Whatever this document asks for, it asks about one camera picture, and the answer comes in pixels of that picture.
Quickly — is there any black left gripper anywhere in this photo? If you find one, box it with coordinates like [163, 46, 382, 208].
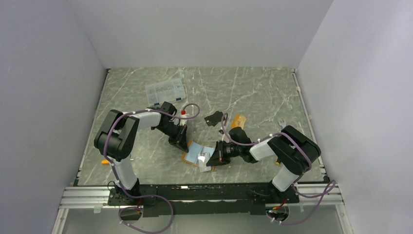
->
[156, 121, 188, 153]

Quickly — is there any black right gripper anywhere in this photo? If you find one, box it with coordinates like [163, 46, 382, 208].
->
[206, 140, 242, 167]

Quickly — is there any silver VIP card top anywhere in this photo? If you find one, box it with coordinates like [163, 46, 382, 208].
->
[198, 156, 211, 173]

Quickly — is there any orange leather card holder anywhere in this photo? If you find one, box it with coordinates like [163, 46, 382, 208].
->
[182, 140, 215, 171]

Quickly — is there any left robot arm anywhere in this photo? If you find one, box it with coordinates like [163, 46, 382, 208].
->
[94, 102, 190, 205]

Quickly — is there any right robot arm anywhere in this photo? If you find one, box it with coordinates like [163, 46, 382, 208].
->
[206, 125, 321, 202]

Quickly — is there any small orange card sleeve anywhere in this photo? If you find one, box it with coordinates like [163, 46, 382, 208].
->
[231, 115, 246, 129]

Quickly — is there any clear plastic organizer box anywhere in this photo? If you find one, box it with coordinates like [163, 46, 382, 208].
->
[145, 78, 186, 106]

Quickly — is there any silver open-end wrench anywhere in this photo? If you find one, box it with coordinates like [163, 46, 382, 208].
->
[278, 119, 287, 129]

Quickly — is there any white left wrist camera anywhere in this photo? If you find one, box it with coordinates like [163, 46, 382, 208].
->
[178, 110, 191, 126]

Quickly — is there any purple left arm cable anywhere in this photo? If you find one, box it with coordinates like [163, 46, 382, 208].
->
[102, 103, 201, 234]

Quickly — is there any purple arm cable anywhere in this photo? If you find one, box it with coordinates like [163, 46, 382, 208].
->
[220, 113, 338, 226]
[102, 103, 201, 234]

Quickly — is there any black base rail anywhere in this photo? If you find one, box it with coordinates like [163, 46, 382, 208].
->
[108, 182, 300, 217]

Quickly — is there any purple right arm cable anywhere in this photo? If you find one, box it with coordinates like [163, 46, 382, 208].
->
[220, 113, 338, 226]

